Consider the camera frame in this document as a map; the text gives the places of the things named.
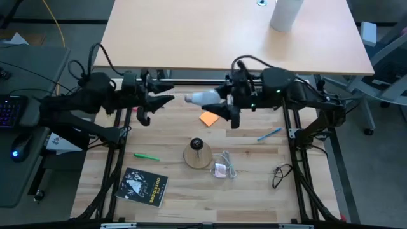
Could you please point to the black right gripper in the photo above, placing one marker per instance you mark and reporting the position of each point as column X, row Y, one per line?
column 241, row 92

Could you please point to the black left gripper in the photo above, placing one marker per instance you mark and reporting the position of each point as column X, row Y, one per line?
column 136, row 92

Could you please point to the white globe lightbulb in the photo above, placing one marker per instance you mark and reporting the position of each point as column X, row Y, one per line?
column 203, row 97

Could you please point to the wooden base table lamp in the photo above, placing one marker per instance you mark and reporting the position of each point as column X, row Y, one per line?
column 197, row 159

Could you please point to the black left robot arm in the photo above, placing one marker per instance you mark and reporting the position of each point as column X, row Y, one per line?
column 95, row 92

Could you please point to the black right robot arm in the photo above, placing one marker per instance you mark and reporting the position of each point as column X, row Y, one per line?
column 276, row 82

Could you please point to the orange sticky note pad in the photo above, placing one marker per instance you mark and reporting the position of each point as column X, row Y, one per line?
column 209, row 119

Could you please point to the pink foam strip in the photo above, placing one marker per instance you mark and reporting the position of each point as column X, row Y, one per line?
column 135, row 109

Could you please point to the blue pen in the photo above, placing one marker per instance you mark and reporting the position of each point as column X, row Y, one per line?
column 269, row 134

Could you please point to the green marker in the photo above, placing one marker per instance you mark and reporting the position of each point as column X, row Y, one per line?
column 146, row 156

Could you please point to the light wooden desk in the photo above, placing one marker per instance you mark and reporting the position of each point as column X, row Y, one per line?
column 190, row 31

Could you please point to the black eyeglasses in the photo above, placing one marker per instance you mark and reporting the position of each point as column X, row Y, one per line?
column 277, row 174

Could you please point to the white cylinder roll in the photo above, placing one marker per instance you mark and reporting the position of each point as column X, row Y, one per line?
column 284, row 16

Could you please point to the silver desk grommet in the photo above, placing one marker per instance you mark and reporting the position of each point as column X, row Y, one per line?
column 261, row 2

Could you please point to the white printed paper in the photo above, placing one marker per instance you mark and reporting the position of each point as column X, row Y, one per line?
column 60, row 144

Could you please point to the grey side desk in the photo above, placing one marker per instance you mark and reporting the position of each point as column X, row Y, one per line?
column 31, row 63

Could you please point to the black computer mouse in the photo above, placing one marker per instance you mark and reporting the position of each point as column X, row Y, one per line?
column 20, row 146

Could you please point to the backlit black keyboard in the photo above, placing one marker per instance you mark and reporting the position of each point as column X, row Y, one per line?
column 11, row 111

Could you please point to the white rectangular box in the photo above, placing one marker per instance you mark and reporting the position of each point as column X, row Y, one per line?
column 368, row 33

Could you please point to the grey office chair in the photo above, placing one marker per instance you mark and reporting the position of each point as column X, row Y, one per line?
column 391, row 70

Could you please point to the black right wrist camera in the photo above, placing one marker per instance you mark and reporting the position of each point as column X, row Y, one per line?
column 235, row 119

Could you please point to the black aluminium table frame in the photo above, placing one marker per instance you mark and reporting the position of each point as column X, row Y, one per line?
column 175, row 226

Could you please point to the silver aluminium bracket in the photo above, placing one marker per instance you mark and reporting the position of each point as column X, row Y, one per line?
column 295, row 226
column 119, row 225

